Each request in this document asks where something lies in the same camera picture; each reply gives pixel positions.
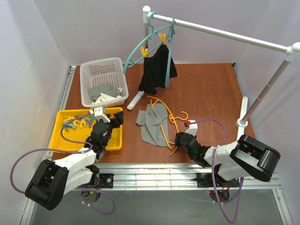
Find yellow hanger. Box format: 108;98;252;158
147;96;189;156

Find grey underwear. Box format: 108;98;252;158
136;104;169;147

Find grey-blue hanger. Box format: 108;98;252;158
165;17;175;89

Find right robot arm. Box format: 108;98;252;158
175;132;281;182

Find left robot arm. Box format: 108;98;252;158
25;112;124;210

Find black underwear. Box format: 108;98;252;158
138;45;169;95

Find teal hanger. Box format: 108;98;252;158
123;6;173;74

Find teal clothespin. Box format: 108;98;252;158
83;115;95;122
63;120;76;131

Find white cloth in basket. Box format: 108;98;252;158
89;88;123;104

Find yellow clothespin in tray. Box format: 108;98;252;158
64;116;88;128

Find dark grey cloth in basket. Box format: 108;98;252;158
88;83;123;103

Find teal clothespin left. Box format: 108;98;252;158
63;120;76;131

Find yellow tray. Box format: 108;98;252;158
49;107;123;151

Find white laundry basket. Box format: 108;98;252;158
80;57;129;108

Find yellow clothespin left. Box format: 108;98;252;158
141;47;148;58

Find yellow clothespin right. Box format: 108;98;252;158
159;33;166;45

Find white clothes rack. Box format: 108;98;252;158
134;6;300;141

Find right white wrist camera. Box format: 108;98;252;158
185;120;198;137

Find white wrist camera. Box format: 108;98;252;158
185;120;198;137
89;105;110;123

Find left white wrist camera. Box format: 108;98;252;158
89;105;110;123

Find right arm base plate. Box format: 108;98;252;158
194;172;240;188

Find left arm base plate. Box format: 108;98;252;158
78;173;114;189

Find aluminium rail frame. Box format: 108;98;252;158
20;65;293;225

